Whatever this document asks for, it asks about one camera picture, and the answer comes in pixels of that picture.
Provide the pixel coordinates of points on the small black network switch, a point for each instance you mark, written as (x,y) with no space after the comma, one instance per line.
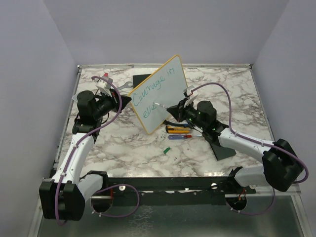
(222,152)

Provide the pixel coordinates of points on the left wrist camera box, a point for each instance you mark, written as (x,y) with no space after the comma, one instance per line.
(103,86)

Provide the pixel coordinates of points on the silver open-end wrench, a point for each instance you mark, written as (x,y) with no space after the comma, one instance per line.
(127,85)

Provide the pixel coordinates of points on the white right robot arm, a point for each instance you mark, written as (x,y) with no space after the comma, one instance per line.
(279,165)

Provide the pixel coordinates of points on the white green whiteboard marker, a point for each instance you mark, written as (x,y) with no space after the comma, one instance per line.
(158,104)

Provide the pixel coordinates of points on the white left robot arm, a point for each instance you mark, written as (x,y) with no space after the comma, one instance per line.
(64,196)

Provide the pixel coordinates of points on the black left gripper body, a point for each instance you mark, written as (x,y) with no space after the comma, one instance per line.
(107,103)

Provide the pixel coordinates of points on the small white square device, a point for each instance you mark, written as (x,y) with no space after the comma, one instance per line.
(74,98)

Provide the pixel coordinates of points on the blue handled cutting pliers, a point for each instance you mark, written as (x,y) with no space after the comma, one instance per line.
(168,123)

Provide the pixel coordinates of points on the yellow framed whiteboard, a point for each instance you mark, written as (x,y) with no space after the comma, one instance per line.
(166,87)

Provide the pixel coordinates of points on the blue red screwdriver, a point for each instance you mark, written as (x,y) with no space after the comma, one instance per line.
(182,136)

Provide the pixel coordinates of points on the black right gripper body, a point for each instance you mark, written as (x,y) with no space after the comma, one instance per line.
(189,113)

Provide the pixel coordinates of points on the large black network switch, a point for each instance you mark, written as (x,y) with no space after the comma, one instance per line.
(137,79)

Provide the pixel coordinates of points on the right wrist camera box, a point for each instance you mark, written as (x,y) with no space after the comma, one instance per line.
(188,91)

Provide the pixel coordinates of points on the yellow utility knife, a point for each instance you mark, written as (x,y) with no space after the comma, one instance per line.
(177,130)

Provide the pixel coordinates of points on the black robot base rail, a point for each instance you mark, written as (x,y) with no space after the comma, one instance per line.
(159,191)

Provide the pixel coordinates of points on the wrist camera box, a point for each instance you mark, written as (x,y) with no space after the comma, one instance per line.
(103,86)
(188,91)

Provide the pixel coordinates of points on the green marker cap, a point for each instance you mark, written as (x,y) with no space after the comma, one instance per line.
(166,150)

